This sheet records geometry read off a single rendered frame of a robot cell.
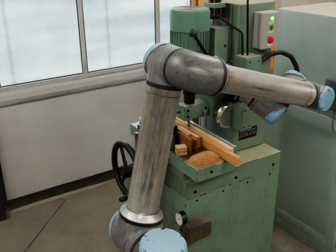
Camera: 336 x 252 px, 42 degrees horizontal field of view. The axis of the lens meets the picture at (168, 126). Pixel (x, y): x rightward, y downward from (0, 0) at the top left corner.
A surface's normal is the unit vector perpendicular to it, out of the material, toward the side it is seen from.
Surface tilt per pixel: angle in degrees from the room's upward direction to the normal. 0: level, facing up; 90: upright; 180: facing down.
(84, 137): 90
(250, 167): 90
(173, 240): 5
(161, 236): 5
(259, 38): 90
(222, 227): 90
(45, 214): 0
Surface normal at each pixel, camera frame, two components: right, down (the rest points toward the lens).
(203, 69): 0.09, -0.08
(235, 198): 0.53, 0.33
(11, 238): -0.01, -0.92
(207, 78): 0.08, 0.32
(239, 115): -0.85, 0.22
